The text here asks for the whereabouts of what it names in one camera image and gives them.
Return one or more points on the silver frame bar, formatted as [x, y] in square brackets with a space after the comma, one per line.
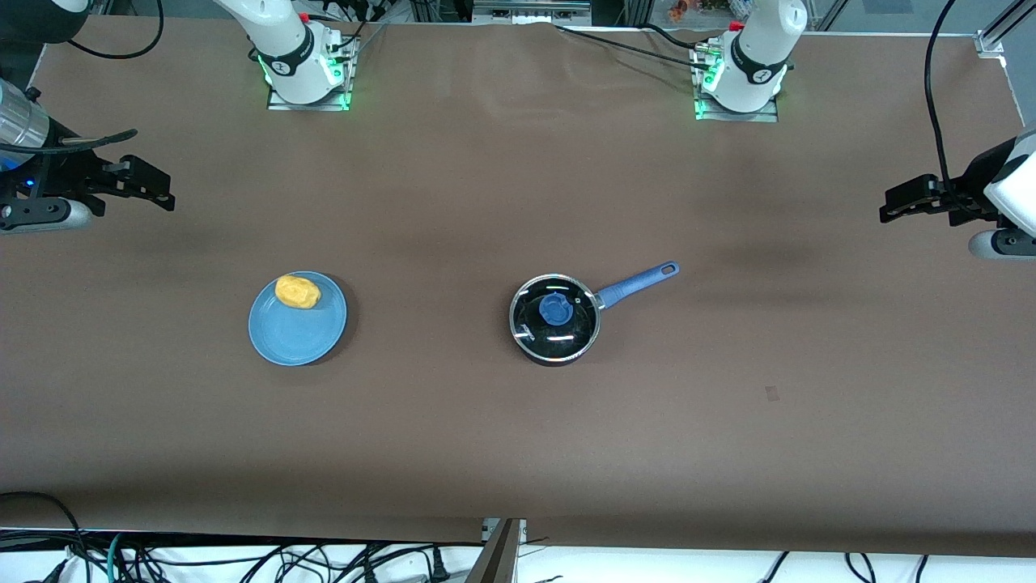
[530, 10]

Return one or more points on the orange background object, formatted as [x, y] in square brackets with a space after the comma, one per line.
[678, 10]

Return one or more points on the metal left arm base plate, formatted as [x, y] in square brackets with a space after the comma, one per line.
[769, 117]

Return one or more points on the brown table cover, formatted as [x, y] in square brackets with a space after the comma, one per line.
[518, 453]

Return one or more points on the black power plug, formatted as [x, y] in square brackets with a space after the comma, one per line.
[439, 567]

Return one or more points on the blue round plate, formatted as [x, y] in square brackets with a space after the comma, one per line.
[295, 336]

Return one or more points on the glass lid with blue knob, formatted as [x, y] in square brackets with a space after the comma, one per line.
[558, 310]

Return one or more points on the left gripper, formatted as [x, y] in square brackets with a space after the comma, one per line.
[965, 199]

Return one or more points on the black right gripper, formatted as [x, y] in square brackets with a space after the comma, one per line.
[58, 173]

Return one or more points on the yellow potato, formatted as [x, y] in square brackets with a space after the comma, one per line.
[298, 291]

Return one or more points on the aluminium profile with bracket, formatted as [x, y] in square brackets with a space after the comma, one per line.
[995, 36]

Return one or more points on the aluminium post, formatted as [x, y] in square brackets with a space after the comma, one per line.
[502, 559]

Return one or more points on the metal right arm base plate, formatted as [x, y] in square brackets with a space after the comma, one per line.
[340, 102]

